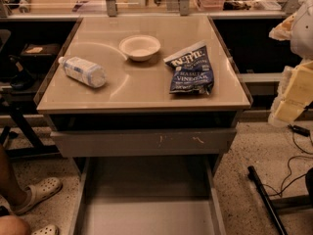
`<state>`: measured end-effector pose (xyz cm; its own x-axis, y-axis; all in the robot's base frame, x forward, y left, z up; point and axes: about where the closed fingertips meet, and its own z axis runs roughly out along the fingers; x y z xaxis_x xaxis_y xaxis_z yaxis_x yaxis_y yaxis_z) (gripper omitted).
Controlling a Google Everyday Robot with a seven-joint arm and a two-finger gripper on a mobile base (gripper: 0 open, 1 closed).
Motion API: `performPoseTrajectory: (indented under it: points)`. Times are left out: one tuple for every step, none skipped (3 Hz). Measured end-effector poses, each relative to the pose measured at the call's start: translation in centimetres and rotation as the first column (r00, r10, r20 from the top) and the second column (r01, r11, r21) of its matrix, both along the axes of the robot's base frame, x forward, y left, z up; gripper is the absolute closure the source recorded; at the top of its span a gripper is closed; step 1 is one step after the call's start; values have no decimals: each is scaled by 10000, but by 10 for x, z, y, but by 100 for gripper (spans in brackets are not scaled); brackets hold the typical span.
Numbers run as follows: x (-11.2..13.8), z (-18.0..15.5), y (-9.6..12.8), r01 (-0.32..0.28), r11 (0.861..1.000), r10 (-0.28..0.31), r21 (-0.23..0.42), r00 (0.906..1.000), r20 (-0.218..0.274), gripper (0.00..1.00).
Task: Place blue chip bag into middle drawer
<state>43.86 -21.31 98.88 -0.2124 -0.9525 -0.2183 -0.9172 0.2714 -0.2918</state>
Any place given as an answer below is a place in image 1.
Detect white paper bowl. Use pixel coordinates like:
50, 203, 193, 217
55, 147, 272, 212
119, 35, 160, 62

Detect clear plastic water bottle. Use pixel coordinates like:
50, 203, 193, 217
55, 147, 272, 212
58, 57, 106, 88

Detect grey drawer cabinet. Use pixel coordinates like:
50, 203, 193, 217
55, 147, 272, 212
33, 15, 254, 159

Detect black floor cable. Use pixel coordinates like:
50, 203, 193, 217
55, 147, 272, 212
262, 130, 313, 198

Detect closed top drawer front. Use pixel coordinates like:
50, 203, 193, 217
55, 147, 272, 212
51, 128, 237, 158

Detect black power plug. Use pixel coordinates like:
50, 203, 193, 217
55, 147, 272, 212
289, 125, 310, 137

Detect open middle drawer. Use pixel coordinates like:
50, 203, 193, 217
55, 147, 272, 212
68, 156, 227, 235

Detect white clog shoe upper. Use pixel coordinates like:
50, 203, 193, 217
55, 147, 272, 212
10, 177, 63, 215

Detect white clog shoe lower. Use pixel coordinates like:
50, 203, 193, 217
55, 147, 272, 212
31, 224, 59, 235

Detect dark box on shelf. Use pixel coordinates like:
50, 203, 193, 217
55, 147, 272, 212
20, 43, 61, 73

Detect person's knee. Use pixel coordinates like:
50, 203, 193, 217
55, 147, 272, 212
0, 215, 31, 235

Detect person's leg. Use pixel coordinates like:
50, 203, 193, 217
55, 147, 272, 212
0, 145, 27, 207

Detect blue chip bag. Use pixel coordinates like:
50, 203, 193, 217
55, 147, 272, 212
164, 41, 214, 95

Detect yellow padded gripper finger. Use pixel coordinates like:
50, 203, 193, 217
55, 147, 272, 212
268, 61, 313, 127

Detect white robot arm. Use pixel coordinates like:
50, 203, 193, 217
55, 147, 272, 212
268, 0, 313, 127

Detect white clog shoe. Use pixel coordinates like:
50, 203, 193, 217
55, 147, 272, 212
10, 177, 63, 215
31, 224, 59, 235

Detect black chair left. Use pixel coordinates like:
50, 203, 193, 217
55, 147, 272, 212
0, 29, 60, 159

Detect black stand leg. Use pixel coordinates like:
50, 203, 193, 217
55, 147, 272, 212
247, 165, 313, 235

